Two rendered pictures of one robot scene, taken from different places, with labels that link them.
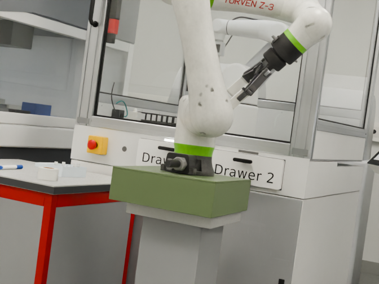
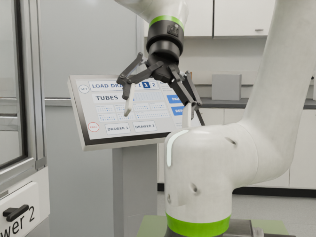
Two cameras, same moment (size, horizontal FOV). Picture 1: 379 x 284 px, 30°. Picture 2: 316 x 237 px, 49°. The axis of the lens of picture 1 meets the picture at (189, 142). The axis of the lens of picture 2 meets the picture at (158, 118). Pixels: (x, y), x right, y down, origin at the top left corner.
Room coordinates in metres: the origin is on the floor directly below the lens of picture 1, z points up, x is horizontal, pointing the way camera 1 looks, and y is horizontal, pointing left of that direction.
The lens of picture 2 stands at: (2.48, 0.59, 1.22)
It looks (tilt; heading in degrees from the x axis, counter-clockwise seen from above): 8 degrees down; 255
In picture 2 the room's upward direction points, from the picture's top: straight up
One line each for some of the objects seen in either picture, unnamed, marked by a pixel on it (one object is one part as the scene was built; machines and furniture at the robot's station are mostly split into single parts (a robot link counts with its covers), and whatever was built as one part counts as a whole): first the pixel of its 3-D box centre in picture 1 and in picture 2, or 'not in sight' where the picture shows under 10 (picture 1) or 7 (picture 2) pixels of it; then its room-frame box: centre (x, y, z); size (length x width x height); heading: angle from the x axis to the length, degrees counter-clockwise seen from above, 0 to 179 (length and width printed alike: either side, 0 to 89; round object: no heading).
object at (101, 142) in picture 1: (97, 145); not in sight; (2.88, 0.37, 0.88); 0.07 x 0.05 x 0.07; 65
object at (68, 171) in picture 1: (66, 170); not in sight; (2.62, 0.44, 0.78); 0.12 x 0.08 x 0.04; 143
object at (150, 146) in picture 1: (170, 156); not in sight; (2.75, 0.07, 0.87); 0.29 x 0.02 x 0.11; 65
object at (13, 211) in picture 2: (243, 160); (13, 212); (2.59, -0.21, 0.91); 0.07 x 0.04 x 0.01; 65
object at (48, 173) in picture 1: (48, 173); not in sight; (2.41, 0.46, 0.78); 0.07 x 0.07 x 0.04
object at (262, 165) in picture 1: (245, 169); (3, 225); (2.62, -0.22, 0.87); 0.29 x 0.02 x 0.11; 65
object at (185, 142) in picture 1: (197, 124); (203, 175); (2.22, -0.02, 1.02); 0.16 x 0.13 x 0.19; 13
